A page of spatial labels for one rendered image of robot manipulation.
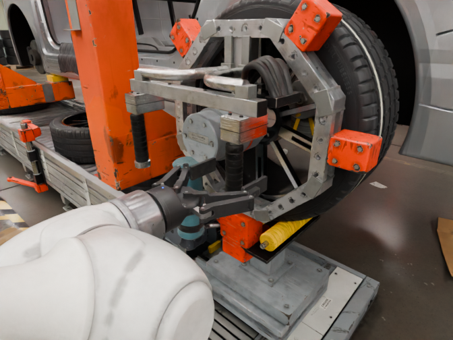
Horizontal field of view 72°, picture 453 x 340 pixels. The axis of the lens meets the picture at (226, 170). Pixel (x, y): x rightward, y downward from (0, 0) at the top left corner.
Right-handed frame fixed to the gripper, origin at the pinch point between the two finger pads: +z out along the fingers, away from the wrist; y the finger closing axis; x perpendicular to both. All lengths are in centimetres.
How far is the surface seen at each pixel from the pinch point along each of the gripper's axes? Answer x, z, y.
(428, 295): -83, 96, 34
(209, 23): 28.1, 20.2, -26.9
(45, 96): -26, 50, -259
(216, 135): 4.3, 6.4, -11.3
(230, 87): 16.8, 1.6, -2.7
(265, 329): -69, 22, -4
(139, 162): -6.5, -1.5, -33.1
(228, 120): 11.4, -1.5, -0.5
